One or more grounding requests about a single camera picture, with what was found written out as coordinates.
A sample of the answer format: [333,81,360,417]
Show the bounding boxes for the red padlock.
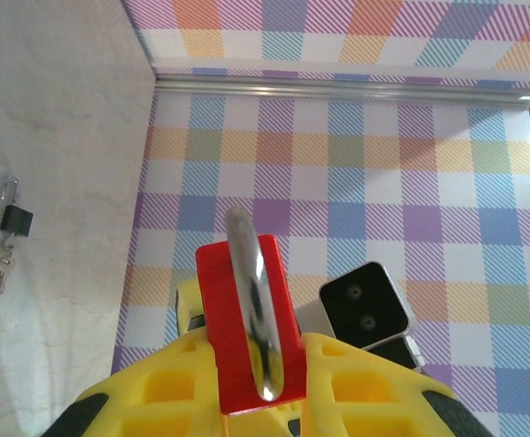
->
[195,205,308,416]

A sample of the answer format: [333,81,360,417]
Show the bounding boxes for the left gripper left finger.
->
[41,330,228,437]

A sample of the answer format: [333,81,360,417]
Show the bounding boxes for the black padlock keys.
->
[0,236,16,296]

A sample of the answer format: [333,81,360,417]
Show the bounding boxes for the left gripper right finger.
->
[287,331,496,437]

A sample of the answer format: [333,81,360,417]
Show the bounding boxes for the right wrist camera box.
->
[299,260,417,352]

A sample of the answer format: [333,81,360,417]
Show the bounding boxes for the black padlock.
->
[0,175,36,239]

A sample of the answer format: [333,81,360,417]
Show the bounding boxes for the aluminium frame post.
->
[154,75,530,108]

